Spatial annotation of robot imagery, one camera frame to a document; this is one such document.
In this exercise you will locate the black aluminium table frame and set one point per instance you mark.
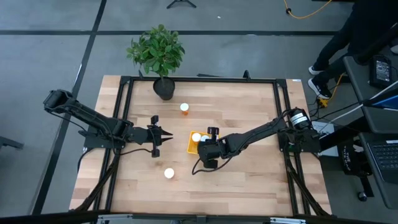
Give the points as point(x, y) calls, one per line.
point(202, 79)

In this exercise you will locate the person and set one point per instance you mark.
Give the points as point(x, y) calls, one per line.
point(357, 25)

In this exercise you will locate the grey side desk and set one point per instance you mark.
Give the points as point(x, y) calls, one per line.
point(357, 81)

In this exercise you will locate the black front crossbar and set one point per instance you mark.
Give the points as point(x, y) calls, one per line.
point(46, 217)

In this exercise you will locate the yellow plastic basket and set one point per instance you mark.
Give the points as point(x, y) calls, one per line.
point(191, 147)

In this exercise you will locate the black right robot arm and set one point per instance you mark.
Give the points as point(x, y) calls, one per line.
point(258, 130)

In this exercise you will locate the dark grey stand foot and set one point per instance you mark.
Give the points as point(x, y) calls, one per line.
point(9, 142)

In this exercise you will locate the dark blue monitor panel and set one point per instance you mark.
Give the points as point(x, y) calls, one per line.
point(385, 102)

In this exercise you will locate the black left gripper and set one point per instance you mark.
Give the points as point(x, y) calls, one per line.
point(143, 136)

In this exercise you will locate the black power adapter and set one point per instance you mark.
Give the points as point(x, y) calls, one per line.
point(382, 71)

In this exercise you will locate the black laptop keyboard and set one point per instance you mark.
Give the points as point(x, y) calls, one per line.
point(385, 158)

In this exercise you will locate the green potted plant black pot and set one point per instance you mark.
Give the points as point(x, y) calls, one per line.
point(158, 53)

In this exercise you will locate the black tripod foot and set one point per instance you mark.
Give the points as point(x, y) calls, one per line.
point(181, 2)

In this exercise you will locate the white box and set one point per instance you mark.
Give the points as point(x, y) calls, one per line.
point(325, 127)

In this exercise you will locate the orange pill bottle white lid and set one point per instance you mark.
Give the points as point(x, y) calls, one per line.
point(205, 137)
point(196, 137)
point(184, 107)
point(169, 173)

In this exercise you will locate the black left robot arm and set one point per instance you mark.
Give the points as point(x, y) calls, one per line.
point(90, 116)

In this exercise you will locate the black backpack white print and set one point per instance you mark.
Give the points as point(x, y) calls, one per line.
point(351, 161)

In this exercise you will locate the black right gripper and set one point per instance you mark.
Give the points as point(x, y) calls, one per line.
point(213, 151)

